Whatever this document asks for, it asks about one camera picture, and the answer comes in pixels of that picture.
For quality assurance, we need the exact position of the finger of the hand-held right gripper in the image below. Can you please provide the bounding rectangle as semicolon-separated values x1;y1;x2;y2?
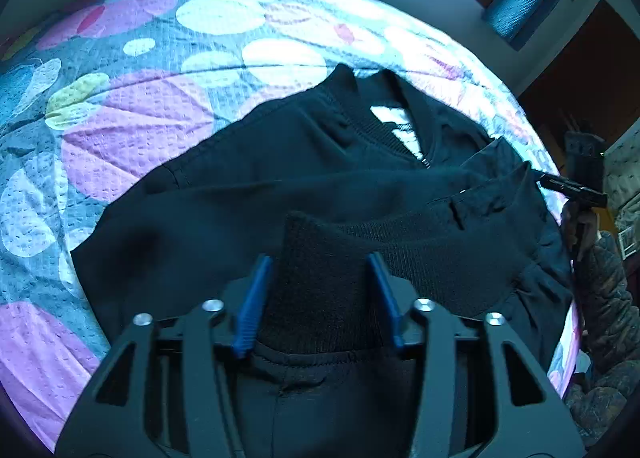
536;172;609;207

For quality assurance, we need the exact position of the black bomber jacket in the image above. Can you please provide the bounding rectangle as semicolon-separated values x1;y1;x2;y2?
70;63;576;458

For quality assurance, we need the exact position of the brown wooden door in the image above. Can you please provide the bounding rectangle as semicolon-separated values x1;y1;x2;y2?
517;0;640;179

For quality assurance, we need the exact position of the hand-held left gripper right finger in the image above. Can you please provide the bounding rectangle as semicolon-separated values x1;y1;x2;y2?
367;252;586;458

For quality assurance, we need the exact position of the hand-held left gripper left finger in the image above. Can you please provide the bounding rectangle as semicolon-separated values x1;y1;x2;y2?
55;254;275;458

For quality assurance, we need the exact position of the floral bed blanket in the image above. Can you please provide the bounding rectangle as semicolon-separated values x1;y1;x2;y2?
0;0;583;454

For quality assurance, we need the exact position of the person's right hand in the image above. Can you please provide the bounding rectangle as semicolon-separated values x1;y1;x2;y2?
560;198;601;264

